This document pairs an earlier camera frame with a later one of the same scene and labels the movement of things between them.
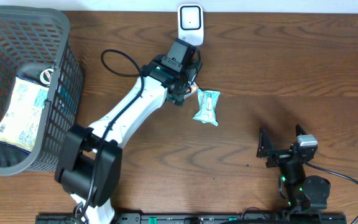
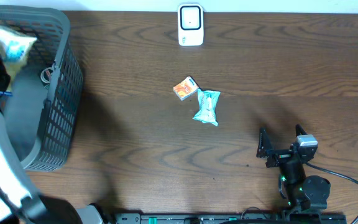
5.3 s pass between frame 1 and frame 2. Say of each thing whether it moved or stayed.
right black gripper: stayed
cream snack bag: moved
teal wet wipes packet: stayed
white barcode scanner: stayed
